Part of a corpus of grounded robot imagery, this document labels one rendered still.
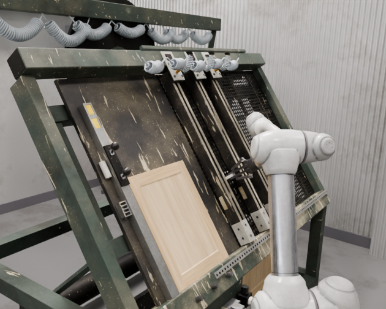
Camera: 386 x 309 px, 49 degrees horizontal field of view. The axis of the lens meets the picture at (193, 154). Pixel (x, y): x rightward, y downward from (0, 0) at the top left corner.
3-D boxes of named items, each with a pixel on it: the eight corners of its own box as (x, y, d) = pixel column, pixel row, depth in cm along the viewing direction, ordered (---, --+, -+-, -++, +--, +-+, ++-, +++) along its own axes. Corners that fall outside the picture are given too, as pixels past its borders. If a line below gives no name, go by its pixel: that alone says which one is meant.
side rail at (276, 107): (308, 195, 338) (320, 190, 331) (246, 74, 350) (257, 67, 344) (312, 192, 344) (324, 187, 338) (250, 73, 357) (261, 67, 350)
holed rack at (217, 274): (215, 279, 205) (217, 279, 205) (213, 273, 206) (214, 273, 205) (326, 193, 337) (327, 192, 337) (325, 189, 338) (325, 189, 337)
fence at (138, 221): (166, 301, 185) (172, 298, 182) (78, 107, 195) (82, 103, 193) (173, 295, 189) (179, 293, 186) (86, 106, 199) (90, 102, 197)
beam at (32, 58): (15, 81, 177) (26, 68, 171) (5, 60, 178) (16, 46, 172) (257, 70, 353) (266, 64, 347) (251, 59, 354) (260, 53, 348)
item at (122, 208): (121, 219, 186) (125, 217, 184) (114, 205, 187) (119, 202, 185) (127, 216, 189) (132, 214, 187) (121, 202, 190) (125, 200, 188)
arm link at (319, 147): (323, 132, 179) (291, 132, 177) (343, 128, 161) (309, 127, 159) (323, 164, 178) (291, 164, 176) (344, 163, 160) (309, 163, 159)
